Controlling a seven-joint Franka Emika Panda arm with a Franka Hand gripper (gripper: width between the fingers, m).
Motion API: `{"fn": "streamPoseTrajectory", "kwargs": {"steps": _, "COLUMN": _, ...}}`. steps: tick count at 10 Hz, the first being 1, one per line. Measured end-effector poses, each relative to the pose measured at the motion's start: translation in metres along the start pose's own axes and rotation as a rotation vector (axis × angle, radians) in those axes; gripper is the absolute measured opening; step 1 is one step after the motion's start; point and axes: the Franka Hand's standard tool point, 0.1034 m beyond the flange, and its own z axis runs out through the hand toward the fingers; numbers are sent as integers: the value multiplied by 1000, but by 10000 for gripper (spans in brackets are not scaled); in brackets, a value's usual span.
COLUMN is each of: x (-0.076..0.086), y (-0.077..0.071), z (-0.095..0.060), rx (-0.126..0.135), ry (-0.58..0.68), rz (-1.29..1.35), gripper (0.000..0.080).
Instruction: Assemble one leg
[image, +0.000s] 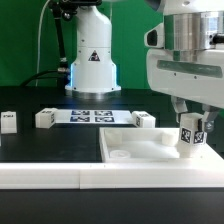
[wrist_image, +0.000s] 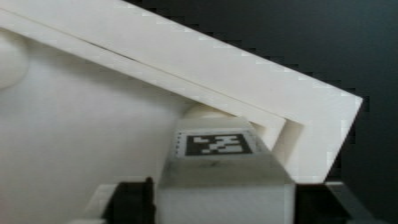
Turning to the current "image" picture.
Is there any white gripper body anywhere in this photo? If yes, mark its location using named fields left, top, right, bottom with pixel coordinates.
left=146, top=49, right=224, bottom=109

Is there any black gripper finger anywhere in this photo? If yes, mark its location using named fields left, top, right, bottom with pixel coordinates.
left=202, top=104, right=220, bottom=133
left=171, top=96, right=188, bottom=123

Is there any white square tabletop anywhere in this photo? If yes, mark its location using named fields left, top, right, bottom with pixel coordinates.
left=99, top=127, right=222, bottom=163

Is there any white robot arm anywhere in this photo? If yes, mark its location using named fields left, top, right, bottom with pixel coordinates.
left=69, top=0, right=224, bottom=132

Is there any white U-shaped obstacle fence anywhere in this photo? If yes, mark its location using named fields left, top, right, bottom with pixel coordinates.
left=0, top=163, right=224, bottom=189

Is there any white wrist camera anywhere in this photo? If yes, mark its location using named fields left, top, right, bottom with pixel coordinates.
left=144, top=23, right=164, bottom=49

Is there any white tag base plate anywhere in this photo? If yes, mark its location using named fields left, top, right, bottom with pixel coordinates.
left=55, top=109, right=132, bottom=124

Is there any black cable bundle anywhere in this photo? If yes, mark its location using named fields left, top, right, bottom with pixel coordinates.
left=19, top=68, right=70, bottom=88

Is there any white cable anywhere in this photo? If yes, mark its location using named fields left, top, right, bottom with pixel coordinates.
left=35, top=0, right=53, bottom=87

